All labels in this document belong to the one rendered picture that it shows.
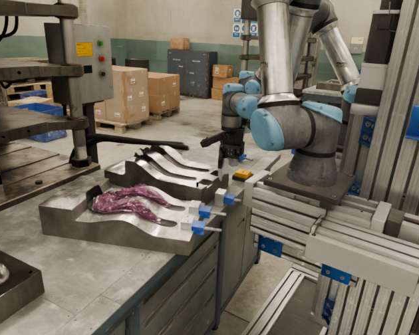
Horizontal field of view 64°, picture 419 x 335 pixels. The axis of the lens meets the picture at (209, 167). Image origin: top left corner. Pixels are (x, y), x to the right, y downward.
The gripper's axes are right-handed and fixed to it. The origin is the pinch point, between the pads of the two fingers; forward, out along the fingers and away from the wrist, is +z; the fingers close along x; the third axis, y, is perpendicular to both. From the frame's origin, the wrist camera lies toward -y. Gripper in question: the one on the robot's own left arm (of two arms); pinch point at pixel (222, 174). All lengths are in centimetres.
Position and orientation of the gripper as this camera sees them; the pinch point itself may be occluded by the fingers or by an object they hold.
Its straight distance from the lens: 132.6
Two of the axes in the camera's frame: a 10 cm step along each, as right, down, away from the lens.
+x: 3.3, -3.4, 8.8
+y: 9.4, 1.6, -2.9
